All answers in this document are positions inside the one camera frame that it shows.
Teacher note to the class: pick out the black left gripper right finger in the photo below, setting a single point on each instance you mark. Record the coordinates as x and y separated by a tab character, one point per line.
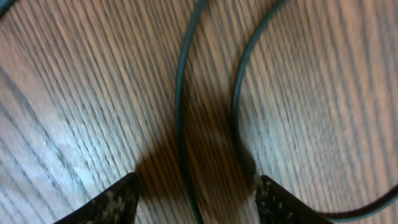
275	205

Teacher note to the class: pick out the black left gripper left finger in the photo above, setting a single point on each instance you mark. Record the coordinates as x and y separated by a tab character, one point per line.
116	204

